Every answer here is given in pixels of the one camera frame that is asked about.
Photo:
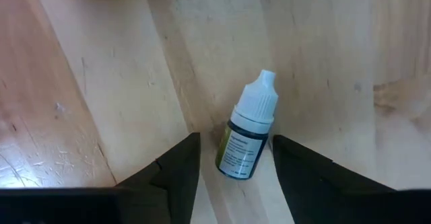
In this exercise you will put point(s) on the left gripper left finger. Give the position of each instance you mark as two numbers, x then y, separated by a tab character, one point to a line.
168	183

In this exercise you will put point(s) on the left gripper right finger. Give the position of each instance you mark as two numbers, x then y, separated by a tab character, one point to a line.
320	190

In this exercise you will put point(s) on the small white-capped dropper bottle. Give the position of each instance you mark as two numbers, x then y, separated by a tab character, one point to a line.
249	143

